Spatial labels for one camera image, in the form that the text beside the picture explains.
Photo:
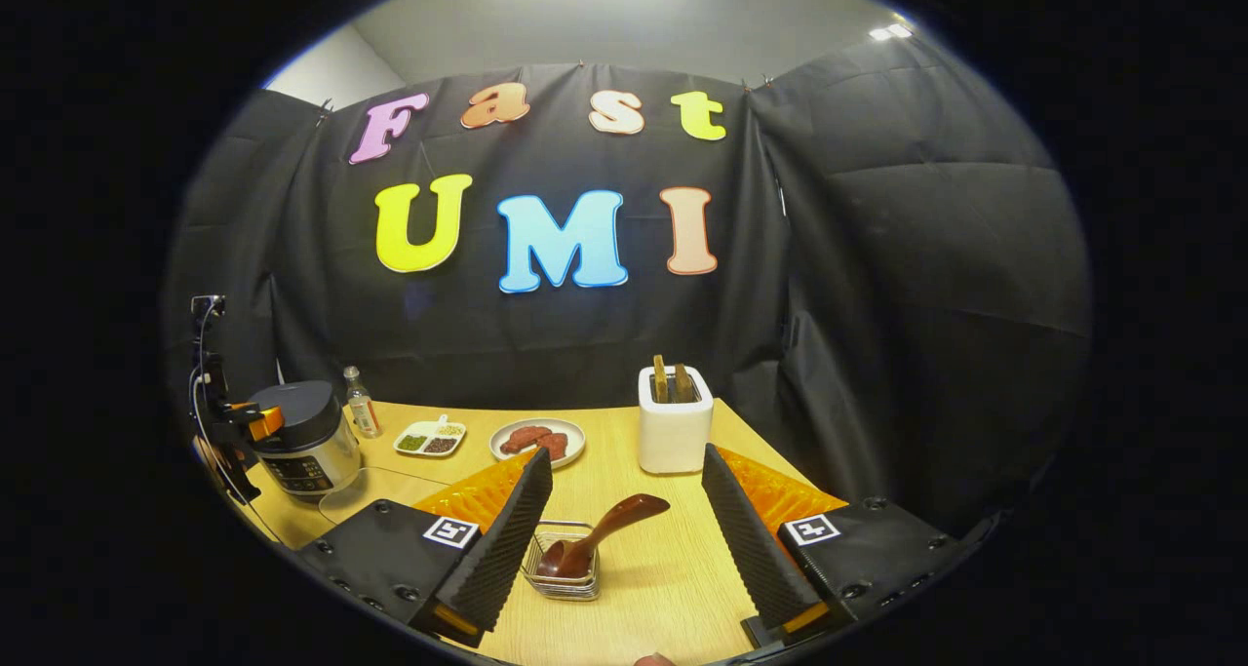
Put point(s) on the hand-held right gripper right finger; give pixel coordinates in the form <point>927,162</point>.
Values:
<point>751,549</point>

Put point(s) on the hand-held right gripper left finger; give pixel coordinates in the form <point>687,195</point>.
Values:
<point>507,539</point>

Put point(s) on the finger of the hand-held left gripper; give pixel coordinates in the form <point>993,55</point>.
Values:
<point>268,422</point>

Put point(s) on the grey silver rice cooker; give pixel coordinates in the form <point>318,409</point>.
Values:
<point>307,442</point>

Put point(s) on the brown wooden spoon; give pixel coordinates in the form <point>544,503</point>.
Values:
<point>614,520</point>

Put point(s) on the small clear glass bottle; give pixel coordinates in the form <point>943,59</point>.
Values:
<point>363,412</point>

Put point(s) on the red meat piece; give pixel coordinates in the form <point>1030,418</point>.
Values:
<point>522,440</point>
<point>556,447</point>

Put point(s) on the white round plate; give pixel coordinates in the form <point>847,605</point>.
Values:
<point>575,440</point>

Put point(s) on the white divided bean dish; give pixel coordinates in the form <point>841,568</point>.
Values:
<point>429,442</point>

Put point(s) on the clear glass tray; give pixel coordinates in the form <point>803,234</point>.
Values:
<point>390,486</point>

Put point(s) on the white toaster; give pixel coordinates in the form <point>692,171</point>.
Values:
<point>675,437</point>

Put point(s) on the brown toast slice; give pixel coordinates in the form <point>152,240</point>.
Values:
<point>684,383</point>
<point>660,378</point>

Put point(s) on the black backdrop cloth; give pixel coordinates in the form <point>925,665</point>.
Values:
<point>877,305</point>

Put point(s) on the small ceiling light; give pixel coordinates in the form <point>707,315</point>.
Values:
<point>889,33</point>

